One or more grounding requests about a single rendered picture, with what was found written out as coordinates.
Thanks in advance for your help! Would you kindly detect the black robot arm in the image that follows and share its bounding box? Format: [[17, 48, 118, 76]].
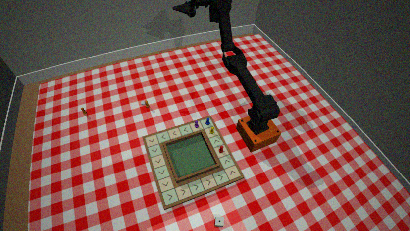
[[209, 0, 280, 135]]

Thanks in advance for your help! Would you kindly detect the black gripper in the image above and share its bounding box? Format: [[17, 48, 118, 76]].
[[172, 0, 211, 18]]

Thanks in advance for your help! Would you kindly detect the white die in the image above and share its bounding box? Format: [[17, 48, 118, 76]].
[[214, 216, 224, 227]]

